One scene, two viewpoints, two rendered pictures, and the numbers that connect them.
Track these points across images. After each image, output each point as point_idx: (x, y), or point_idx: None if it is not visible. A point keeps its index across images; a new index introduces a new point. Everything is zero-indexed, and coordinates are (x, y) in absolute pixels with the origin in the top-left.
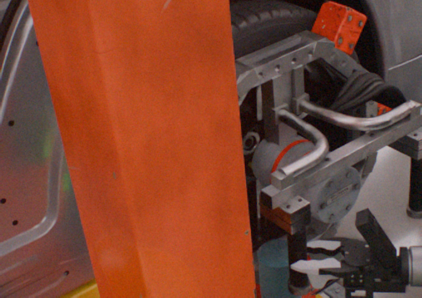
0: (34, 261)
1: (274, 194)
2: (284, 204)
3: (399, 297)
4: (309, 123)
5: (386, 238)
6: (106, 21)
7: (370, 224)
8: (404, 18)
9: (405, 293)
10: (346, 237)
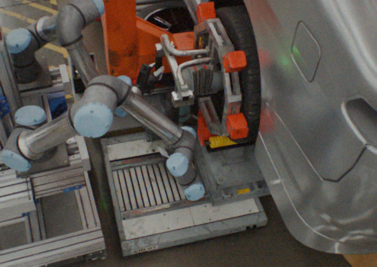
0: (194, 7)
1: (161, 36)
2: (161, 43)
3: (249, 257)
4: (189, 52)
5: (142, 79)
6: None
7: (142, 66)
8: (268, 122)
9: (251, 261)
10: (310, 259)
